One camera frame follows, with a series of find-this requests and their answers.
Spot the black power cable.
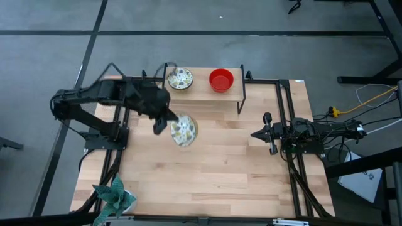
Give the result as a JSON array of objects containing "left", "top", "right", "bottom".
[{"left": 361, "top": 116, "right": 402, "bottom": 131}]

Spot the black metal rig frame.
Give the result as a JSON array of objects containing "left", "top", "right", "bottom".
[{"left": 0, "top": 69, "right": 335, "bottom": 226}]

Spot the black metal stand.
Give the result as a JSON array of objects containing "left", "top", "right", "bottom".
[
  {"left": 337, "top": 0, "right": 402, "bottom": 86},
  {"left": 325, "top": 146, "right": 402, "bottom": 226}
]

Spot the yellow extension cable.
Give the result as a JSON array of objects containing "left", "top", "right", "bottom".
[{"left": 328, "top": 86, "right": 399, "bottom": 119}]

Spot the grey chair base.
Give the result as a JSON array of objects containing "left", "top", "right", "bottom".
[{"left": 0, "top": 137, "right": 25, "bottom": 152}]

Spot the white cardboard box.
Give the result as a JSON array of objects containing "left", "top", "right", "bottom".
[{"left": 337, "top": 150, "right": 384, "bottom": 204}]

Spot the red plastic mini bowl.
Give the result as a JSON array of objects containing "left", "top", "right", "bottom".
[{"left": 209, "top": 68, "right": 235, "bottom": 94}]

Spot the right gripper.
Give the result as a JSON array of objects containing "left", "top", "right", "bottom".
[{"left": 250, "top": 112, "right": 285, "bottom": 156}]

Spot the white cable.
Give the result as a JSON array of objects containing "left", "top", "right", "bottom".
[{"left": 355, "top": 83, "right": 397, "bottom": 109}]

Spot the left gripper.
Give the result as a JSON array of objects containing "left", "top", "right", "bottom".
[{"left": 125, "top": 81, "right": 179, "bottom": 136}]

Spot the yellow bowl with speckled inside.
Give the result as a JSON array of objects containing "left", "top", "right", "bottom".
[
  {"left": 167, "top": 67, "right": 194, "bottom": 92},
  {"left": 170, "top": 114, "right": 198, "bottom": 148}
]

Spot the wooden shelf with black legs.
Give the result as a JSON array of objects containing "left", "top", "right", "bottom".
[{"left": 160, "top": 62, "right": 247, "bottom": 116}]

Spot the silver aluminium bracket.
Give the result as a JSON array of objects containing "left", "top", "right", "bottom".
[{"left": 272, "top": 218, "right": 310, "bottom": 226}]

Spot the green plant in white pot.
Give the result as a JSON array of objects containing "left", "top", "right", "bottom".
[{"left": 92, "top": 174, "right": 138, "bottom": 226}]

